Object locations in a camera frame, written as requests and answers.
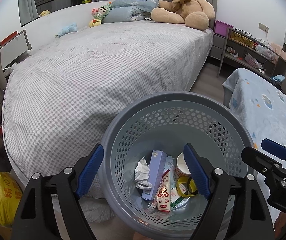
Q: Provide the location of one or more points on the white and green carton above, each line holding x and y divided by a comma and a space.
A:
177, 198

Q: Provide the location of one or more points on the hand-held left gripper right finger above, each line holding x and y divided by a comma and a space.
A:
196, 172

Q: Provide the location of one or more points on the printed snack wrapper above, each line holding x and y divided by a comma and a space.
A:
164, 195

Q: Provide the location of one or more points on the pink plastic bag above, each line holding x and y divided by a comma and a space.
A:
251, 60

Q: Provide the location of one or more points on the bed with checked cover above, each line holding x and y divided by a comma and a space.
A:
95, 67

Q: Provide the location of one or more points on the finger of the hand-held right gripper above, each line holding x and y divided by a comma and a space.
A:
258, 158
274, 147

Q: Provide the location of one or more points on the yellow plastic bag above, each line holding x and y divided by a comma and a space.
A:
0, 197

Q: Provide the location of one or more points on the paper cup with red print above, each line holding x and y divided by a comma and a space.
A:
230, 50

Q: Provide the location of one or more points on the gold foil packets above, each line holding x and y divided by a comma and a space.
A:
243, 40

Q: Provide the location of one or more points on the folded blue quilt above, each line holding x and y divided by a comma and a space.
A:
125, 11

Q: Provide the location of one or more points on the light blue plastic wrapper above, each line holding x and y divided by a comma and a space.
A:
169, 163

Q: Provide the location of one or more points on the blue cloth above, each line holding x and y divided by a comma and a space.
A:
279, 78

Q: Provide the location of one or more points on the grey perforated plastic basket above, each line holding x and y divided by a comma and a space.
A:
123, 140

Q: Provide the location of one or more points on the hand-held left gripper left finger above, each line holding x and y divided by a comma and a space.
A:
90, 172

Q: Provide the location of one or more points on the grey nightstand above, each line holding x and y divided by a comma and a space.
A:
217, 46

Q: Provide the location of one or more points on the white panel with red label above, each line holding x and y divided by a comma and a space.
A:
12, 46

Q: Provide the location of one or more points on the long purple cardboard box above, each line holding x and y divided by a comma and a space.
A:
155, 172

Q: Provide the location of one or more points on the light blue plush toy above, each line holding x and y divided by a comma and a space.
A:
67, 29

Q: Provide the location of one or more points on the white plastic bag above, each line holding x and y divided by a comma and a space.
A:
264, 47

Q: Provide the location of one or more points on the blue printed blanket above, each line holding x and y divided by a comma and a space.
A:
265, 115

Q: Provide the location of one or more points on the green and pink plush doll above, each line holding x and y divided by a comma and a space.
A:
101, 11

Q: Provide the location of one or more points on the white paper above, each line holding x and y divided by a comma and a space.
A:
143, 175

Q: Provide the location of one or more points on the grey shelf unit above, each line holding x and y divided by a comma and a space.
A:
235, 58

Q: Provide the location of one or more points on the large tan teddy bear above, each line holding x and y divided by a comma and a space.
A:
190, 7

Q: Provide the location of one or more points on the small yellow plush toy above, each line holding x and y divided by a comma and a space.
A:
94, 23

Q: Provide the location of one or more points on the small panda plush toy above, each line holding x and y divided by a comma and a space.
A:
147, 19

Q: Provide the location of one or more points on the yellow plastic lid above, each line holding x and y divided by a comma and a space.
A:
183, 188

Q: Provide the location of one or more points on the wall socket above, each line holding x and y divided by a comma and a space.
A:
263, 27

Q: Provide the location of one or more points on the purple storage box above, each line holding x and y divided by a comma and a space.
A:
223, 27

